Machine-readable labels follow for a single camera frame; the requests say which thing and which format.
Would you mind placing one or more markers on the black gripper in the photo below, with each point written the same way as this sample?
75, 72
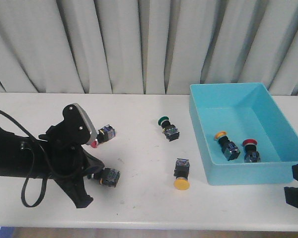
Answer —
68, 162

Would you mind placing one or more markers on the red button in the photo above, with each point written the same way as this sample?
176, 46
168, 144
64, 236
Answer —
105, 134
251, 153

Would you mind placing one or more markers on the yellow button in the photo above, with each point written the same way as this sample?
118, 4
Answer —
228, 148
181, 172

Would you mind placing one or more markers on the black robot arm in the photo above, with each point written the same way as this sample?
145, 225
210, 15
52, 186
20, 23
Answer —
20, 157

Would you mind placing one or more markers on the blue plastic box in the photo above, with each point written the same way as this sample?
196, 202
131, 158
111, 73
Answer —
243, 111

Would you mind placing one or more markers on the green button lower left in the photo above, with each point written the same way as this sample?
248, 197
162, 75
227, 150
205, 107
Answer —
106, 177

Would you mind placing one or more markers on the green button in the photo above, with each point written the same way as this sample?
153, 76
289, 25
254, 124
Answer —
169, 130
106, 177

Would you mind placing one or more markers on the green button upper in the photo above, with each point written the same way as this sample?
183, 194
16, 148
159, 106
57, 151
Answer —
169, 130

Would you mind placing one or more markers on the grey pleated curtain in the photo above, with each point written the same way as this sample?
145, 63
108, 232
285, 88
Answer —
147, 46

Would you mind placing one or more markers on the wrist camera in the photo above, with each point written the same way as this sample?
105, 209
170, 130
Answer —
78, 124

